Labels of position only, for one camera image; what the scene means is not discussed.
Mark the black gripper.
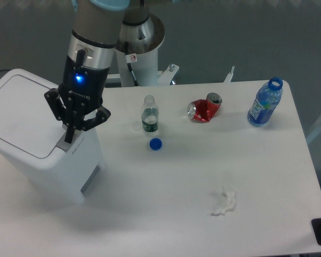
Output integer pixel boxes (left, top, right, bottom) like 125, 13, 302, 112
44, 57, 111, 143

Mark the white push-button trash can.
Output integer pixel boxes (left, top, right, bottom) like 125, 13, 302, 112
0, 69, 105, 203

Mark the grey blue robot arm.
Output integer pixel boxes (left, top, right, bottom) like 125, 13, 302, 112
44, 1, 165, 143

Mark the crushed red soda can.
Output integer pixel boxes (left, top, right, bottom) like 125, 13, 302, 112
187, 92, 223, 123

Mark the clear white bottle cap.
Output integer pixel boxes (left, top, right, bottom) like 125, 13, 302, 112
131, 122, 141, 131

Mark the clear green-label bottle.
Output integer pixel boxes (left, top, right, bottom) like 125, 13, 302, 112
141, 95, 159, 132

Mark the blue bottle cap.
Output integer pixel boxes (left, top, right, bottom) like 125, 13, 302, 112
149, 138, 163, 151

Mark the crumpled white tissue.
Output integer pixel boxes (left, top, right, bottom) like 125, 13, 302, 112
210, 184, 236, 216

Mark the blue drink bottle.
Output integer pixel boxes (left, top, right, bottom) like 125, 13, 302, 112
247, 77, 283, 127

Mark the black cable on pedestal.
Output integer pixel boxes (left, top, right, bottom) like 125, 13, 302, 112
124, 41, 139, 87

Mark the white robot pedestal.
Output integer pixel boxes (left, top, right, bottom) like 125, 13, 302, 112
116, 13, 165, 86

